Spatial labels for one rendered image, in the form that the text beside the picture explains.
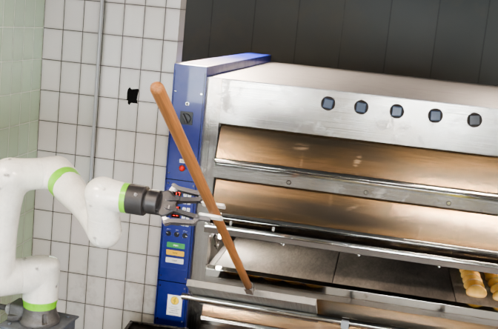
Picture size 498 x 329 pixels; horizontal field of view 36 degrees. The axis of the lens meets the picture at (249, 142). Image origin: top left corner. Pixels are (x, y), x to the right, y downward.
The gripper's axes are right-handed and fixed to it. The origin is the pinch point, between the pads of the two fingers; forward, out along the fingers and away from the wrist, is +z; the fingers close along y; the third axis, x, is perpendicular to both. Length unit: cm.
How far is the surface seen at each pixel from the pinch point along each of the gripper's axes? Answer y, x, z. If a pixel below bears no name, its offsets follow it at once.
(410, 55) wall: -282, -373, 58
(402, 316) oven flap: -11, -155, 65
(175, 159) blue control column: -59, -117, -49
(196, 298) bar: 4, -116, -24
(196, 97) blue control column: -85, -100, -42
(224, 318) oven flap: 3, -157, -18
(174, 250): -22, -140, -45
